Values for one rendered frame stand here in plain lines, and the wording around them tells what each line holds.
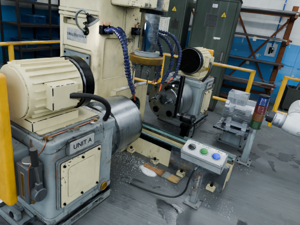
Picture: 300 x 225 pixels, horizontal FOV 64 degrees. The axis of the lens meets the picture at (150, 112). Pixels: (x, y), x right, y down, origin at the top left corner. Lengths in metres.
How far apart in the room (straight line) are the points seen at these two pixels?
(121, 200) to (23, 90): 0.60
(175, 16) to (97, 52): 3.34
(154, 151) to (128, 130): 0.33
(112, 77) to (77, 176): 0.71
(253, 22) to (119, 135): 5.48
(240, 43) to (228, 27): 1.94
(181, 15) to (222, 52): 0.94
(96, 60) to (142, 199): 0.71
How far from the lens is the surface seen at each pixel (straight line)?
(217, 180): 1.21
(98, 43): 1.27
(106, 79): 1.36
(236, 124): 1.67
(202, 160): 0.95
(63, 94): 0.73
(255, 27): 6.21
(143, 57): 1.21
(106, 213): 1.02
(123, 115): 1.02
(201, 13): 4.40
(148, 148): 1.33
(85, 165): 0.85
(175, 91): 1.47
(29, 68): 0.74
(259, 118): 1.42
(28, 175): 0.76
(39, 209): 0.92
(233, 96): 1.63
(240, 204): 1.22
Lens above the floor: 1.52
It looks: 22 degrees down
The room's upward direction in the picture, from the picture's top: 8 degrees clockwise
